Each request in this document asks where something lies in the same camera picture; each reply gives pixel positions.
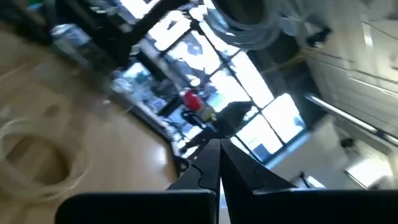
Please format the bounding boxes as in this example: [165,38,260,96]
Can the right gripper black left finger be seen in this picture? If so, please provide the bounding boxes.
[55,139,221,224]

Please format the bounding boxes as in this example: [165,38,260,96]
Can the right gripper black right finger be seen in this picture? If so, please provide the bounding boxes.
[221,139,398,224]

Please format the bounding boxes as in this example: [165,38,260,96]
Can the thin white cable coil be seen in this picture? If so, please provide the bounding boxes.
[0,119,91,202]

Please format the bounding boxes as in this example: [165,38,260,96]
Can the red round object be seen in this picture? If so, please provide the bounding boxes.
[182,89,203,113]

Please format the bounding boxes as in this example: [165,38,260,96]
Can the silver metal bar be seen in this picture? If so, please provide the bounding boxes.
[305,94,398,147]

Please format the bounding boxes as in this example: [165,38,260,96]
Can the grey coiled hose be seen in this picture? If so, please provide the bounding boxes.
[203,0,282,50]

